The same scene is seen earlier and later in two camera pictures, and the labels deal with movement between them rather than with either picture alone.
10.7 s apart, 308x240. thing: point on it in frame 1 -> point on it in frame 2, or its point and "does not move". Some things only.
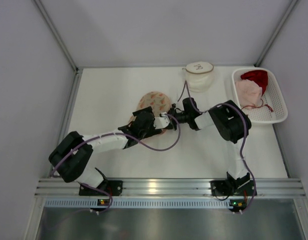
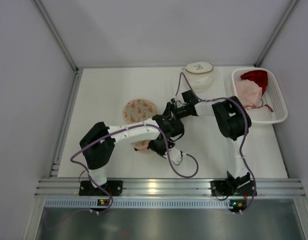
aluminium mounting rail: [280, 187] does not move
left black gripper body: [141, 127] -> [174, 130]
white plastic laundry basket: [272, 108] does not move
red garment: [259, 76] does not move
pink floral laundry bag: [159, 102] -> [139, 110]
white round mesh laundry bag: [199, 75] does not move
